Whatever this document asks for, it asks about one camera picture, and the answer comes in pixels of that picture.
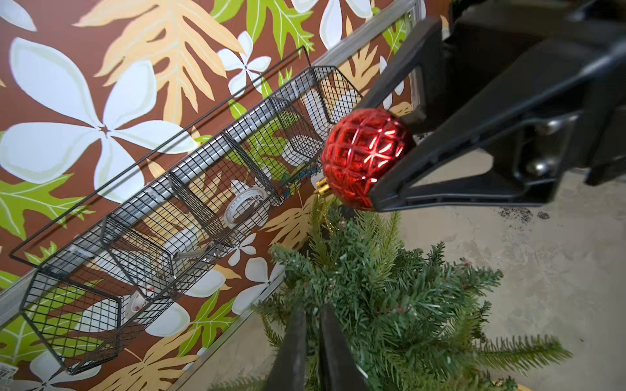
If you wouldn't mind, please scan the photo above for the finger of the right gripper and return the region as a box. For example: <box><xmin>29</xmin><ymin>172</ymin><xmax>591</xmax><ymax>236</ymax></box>
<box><xmin>356</xmin><ymin>17</ymin><xmax>449</xmax><ymax>135</ymax></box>

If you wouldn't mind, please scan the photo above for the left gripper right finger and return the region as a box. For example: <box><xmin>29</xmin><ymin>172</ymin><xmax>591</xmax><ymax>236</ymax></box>
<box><xmin>319</xmin><ymin>303</ymin><xmax>368</xmax><ymax>391</ymax></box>

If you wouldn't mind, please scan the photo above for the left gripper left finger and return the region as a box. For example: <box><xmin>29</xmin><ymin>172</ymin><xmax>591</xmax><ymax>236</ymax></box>
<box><xmin>263</xmin><ymin>309</ymin><xmax>306</xmax><ymax>391</ymax></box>

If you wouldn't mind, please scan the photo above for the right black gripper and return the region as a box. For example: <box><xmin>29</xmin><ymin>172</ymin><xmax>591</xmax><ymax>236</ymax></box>
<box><xmin>369</xmin><ymin>1</ymin><xmax>625</xmax><ymax>212</ymax></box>

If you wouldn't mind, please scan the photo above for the red faceted ball ornament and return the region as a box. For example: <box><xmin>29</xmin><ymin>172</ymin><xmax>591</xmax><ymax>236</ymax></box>
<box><xmin>321</xmin><ymin>109</ymin><xmax>416</xmax><ymax>211</ymax></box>

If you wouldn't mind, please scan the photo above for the small green christmas tree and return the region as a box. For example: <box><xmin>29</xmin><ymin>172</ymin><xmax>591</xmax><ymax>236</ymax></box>
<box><xmin>251</xmin><ymin>197</ymin><xmax>571</xmax><ymax>390</ymax></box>

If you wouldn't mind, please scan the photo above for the white tape roll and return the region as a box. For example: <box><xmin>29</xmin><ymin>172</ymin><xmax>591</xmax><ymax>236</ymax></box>
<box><xmin>224</xmin><ymin>187</ymin><xmax>269</xmax><ymax>227</ymax></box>

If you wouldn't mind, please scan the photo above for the black wire basket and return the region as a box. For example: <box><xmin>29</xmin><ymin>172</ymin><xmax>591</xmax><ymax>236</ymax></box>
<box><xmin>1</xmin><ymin>65</ymin><xmax>361</xmax><ymax>375</ymax></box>

